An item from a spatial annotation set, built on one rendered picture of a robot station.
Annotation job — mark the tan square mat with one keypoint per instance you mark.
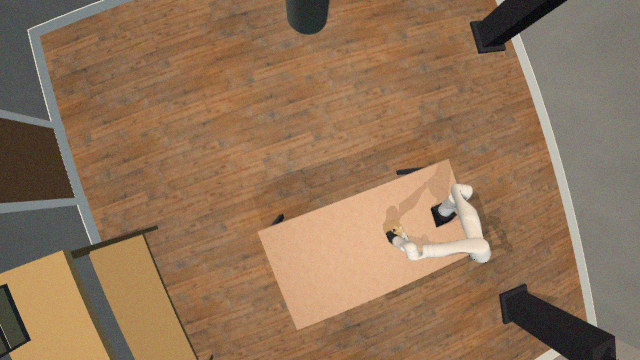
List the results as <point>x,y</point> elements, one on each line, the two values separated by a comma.
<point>393,225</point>

